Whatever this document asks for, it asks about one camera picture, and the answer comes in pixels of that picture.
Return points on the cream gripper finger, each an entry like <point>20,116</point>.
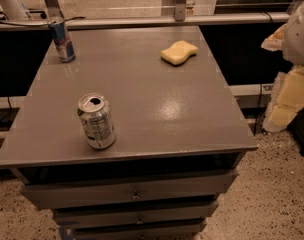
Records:
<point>287,100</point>
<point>275,41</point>

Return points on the silver 7up soda can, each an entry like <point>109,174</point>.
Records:
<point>95,116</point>

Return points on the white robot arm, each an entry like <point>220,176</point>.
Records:
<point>293,41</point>

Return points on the yellow sponge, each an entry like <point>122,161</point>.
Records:
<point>178,52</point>

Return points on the blue red bull can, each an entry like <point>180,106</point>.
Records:
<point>61,39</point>

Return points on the grey drawer cabinet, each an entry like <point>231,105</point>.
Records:
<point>167,119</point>

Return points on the top grey drawer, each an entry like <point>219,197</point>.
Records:
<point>127,190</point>

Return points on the grey drawer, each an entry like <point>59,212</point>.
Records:
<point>136,215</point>
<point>127,190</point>
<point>140,232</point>

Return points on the middle grey drawer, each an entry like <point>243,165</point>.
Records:
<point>136,215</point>

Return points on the bottom grey drawer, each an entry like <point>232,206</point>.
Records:
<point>140,232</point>

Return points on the white pipe background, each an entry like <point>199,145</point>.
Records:
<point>15,9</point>

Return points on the metal frame rail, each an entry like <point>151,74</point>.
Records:
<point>170,21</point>

